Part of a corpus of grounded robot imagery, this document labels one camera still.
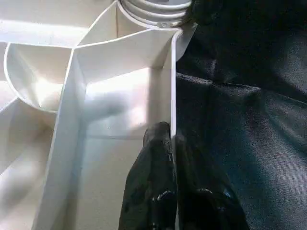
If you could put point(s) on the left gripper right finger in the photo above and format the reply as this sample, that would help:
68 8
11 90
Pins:
201 191

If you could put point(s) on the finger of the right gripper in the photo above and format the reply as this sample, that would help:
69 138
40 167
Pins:
207 10

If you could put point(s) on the white plastic table top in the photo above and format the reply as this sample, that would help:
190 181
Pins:
48 96

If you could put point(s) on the white plastic table leg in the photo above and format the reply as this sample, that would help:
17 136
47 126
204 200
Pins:
156 12

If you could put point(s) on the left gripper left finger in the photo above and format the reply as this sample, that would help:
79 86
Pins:
151 182

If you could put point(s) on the black work mat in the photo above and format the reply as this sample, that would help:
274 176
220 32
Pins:
249 120

